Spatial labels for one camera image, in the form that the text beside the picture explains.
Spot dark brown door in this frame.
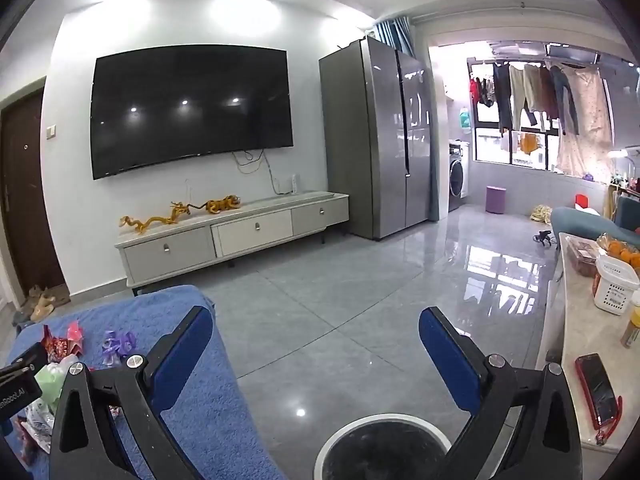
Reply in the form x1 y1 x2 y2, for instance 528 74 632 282
0 87 68 306

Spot blue fleece blanket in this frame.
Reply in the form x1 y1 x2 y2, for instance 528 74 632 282
0 285 288 480

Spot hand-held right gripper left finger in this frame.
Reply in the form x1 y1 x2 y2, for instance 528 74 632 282
49 305 216 480

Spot white perforated basket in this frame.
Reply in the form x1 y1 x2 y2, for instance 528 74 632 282
593 255 640 316

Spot orange juice bottle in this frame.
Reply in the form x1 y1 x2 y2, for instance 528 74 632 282
621 290 640 350

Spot white plastic bag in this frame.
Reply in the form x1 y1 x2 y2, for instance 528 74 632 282
22 402 57 453

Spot grey double-door fridge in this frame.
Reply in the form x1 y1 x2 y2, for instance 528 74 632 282
319 36 435 242

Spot hanging television cables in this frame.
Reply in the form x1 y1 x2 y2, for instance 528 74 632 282
232 149 293 196

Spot red phone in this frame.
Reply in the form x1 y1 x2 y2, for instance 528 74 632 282
575 353 623 443

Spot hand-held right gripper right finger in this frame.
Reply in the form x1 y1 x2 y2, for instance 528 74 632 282
419 306 583 480

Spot clear food container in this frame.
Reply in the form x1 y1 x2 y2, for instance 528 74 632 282
570 240 601 276

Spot teal sofa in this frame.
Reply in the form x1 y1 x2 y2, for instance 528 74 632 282
550 195 640 248

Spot bag of oranges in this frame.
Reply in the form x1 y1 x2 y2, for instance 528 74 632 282
597 234 640 268

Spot black wall television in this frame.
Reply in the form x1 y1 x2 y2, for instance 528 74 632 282
90 44 295 181

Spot purple wrapper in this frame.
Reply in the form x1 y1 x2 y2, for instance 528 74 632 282
101 331 139 365

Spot row of hanging clothes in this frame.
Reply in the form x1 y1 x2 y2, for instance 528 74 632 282
467 57 581 136

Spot blue curtain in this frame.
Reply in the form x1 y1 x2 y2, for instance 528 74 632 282
372 16 415 58

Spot grey washing machine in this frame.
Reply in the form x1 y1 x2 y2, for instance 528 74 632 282
448 140 471 212

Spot beige slipper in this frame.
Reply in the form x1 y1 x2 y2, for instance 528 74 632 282
30 296 57 321
27 285 71 306

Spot marble coffee table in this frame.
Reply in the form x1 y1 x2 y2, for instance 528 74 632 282
537 232 640 456

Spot golden dragon figurine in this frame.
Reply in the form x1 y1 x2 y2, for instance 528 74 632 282
119 201 207 235

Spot golden tiger figurine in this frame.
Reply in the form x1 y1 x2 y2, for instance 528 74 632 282
204 195 242 213

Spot purple stool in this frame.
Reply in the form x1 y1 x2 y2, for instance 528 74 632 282
486 186 508 215

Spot floral hanging cloth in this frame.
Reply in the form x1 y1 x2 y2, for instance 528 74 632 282
555 67 615 178

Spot red wrapper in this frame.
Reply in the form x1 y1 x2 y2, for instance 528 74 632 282
40 322 84 364

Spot white television cabinet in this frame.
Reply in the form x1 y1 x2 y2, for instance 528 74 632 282
114 191 350 296

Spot black framed window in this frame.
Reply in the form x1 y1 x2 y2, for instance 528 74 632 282
467 55 640 181

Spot green wrapper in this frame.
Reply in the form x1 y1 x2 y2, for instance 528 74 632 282
35 355 81 407

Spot round white-rimmed trash bin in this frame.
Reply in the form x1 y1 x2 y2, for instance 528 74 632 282
318 412 468 480

